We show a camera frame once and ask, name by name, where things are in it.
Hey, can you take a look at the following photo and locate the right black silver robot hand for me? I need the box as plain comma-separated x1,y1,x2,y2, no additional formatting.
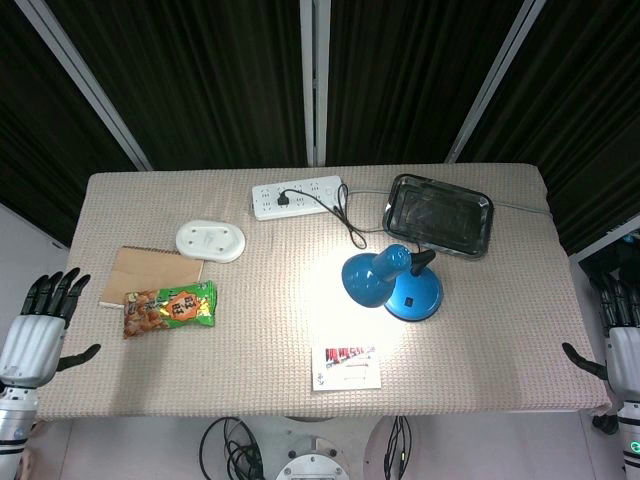
561,272,640,401

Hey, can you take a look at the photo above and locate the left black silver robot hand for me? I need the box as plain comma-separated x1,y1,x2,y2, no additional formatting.
0,267,102,389

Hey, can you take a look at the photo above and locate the blue desk lamp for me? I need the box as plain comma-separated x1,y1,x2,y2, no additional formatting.
341,243,445,325

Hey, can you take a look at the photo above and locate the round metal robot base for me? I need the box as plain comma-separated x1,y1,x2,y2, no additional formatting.
244,415,381,480

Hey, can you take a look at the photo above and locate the brown spiral notebook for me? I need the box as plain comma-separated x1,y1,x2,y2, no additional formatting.
98,245,206,310

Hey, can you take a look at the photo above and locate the green orange snack bag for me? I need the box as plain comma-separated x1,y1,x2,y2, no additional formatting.
122,280,218,340

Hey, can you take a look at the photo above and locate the white oval plastic dish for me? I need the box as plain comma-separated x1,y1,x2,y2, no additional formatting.
175,218,248,264

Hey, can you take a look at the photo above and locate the black curtain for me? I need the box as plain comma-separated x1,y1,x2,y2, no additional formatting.
325,0,526,166
456,0,640,256
44,0,308,170
0,0,140,249

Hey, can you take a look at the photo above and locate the shiny metal tray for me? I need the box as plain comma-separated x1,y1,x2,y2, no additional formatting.
382,173,495,261

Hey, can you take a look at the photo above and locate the beige waffle tablecloth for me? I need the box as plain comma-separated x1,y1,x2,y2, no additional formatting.
34,162,613,419

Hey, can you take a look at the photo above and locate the white picture card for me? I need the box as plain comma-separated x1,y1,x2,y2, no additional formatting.
310,344,383,392

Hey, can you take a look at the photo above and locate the white power strip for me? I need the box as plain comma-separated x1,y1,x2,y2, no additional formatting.
250,174,350,222

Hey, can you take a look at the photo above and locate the black cable bundle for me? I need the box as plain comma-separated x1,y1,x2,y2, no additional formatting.
200,416,265,480
382,415,414,480

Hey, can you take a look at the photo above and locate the grey metal frame post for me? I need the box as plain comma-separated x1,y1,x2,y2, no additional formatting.
443,0,552,165
299,0,332,167
13,0,153,173

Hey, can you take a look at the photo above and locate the black power plug with cord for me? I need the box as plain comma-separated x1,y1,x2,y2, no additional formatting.
274,182,389,249

